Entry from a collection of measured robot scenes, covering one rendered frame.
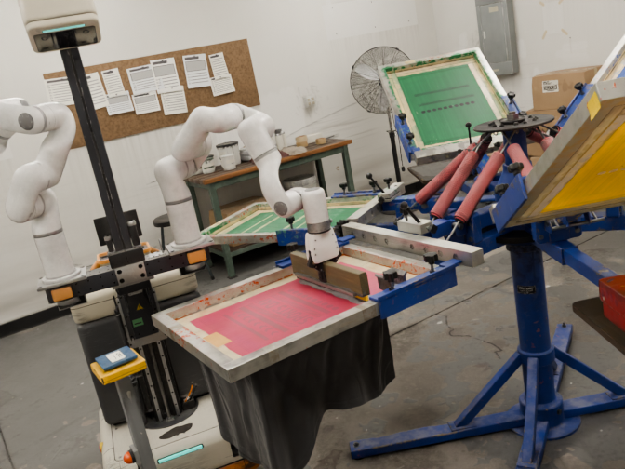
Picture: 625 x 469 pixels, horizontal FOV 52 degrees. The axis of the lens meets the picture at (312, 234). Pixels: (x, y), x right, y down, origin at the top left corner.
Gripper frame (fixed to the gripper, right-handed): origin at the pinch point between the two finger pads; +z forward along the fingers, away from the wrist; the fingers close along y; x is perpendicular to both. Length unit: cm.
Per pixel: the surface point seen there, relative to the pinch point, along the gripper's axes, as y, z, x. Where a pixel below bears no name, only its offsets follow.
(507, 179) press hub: -87, -10, 1
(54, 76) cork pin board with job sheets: -13, -84, -379
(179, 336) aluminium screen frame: 51, 3, -4
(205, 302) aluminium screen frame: 33.7, 3.9, -25.0
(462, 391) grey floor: -89, 101, -41
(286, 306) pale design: 16.2, 5.6, -0.9
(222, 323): 35.6, 5.8, -8.0
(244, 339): 36.7, 5.7, 8.9
